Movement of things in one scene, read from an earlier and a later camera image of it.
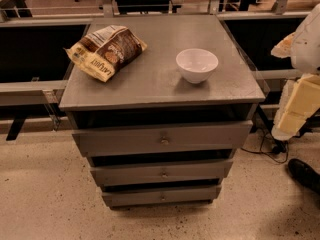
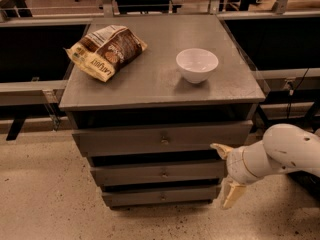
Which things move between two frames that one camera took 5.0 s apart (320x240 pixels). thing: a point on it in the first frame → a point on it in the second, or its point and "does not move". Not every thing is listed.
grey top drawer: (210, 137) does not move
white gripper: (307, 49) → (235, 166)
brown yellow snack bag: (103, 50) does not move
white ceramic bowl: (196, 65) does not move
